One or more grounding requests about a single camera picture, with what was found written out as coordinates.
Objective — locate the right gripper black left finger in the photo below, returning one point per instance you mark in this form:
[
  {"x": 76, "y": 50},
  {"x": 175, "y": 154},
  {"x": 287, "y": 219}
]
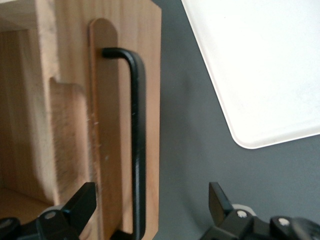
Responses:
[{"x": 75, "y": 210}]

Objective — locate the cream plastic tray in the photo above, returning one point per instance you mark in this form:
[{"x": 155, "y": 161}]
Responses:
[{"x": 262, "y": 70}]

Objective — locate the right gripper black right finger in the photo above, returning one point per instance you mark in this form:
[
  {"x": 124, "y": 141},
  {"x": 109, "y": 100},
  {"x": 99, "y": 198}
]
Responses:
[{"x": 221, "y": 203}]

